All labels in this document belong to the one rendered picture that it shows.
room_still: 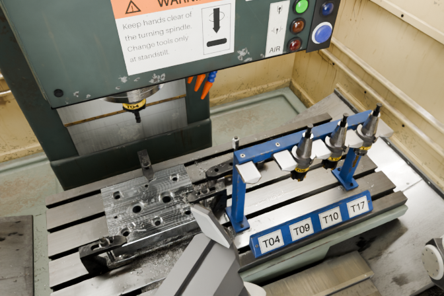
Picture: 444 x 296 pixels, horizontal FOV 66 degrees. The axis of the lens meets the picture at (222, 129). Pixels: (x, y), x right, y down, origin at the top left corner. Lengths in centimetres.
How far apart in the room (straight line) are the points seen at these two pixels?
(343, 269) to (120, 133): 98
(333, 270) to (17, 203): 140
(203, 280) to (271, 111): 173
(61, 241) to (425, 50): 138
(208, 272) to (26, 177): 164
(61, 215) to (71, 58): 92
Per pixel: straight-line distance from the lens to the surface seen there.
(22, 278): 157
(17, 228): 169
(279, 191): 128
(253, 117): 200
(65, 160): 152
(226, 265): 37
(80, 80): 48
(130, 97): 67
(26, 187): 191
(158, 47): 47
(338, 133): 98
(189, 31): 47
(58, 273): 122
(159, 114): 140
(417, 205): 152
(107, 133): 141
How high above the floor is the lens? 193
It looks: 45 degrees down
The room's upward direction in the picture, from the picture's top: straight up
